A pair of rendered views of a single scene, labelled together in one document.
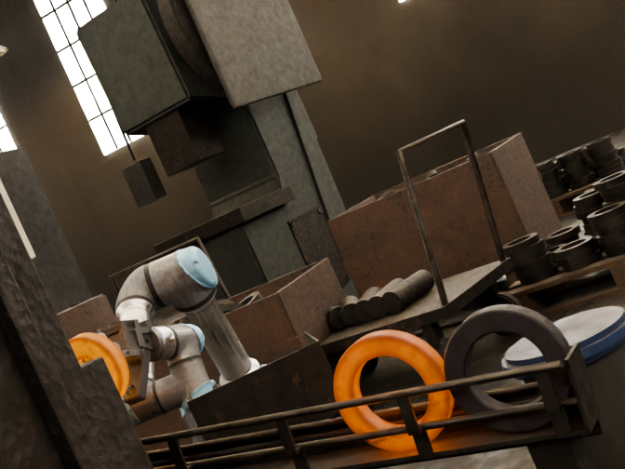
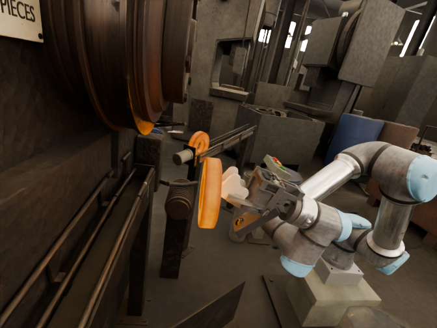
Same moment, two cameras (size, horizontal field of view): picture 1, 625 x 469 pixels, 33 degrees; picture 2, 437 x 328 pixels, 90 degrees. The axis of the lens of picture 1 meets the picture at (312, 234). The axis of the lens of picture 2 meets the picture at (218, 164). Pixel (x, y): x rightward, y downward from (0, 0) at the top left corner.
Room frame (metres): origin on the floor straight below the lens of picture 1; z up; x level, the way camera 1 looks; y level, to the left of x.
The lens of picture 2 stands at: (1.85, 0.16, 1.06)
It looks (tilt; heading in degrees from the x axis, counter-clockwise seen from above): 22 degrees down; 54
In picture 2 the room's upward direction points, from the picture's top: 11 degrees clockwise
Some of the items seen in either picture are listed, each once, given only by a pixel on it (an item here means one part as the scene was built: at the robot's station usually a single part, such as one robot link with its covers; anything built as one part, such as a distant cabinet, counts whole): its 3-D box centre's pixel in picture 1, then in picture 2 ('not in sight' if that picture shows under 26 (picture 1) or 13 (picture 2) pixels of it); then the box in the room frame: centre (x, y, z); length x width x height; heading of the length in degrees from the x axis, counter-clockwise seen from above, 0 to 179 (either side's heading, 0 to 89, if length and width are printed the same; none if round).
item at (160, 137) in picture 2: not in sight; (148, 162); (2.11, 1.00, 0.68); 0.11 x 0.08 x 0.24; 152
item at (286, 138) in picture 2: not in sight; (270, 135); (4.30, 2.34, 0.39); 1.03 x 0.83 x 0.77; 167
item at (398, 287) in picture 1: (370, 278); not in sight; (4.72, -0.16, 0.48); 1.18 x 0.65 x 0.96; 52
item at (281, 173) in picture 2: not in sight; (266, 201); (2.98, 1.04, 0.31); 0.24 x 0.16 x 0.62; 62
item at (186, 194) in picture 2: not in sight; (175, 230); (2.28, 1.01, 0.27); 0.22 x 0.13 x 0.53; 62
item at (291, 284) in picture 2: not in sight; (316, 293); (2.86, 0.47, 0.13); 0.40 x 0.40 x 0.26; 65
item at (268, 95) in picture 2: not in sight; (275, 112); (5.56, 3.53, 0.55); 1.10 x 0.53 x 1.10; 82
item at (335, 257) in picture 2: not in sight; (339, 249); (2.86, 0.47, 0.43); 0.15 x 0.15 x 0.10
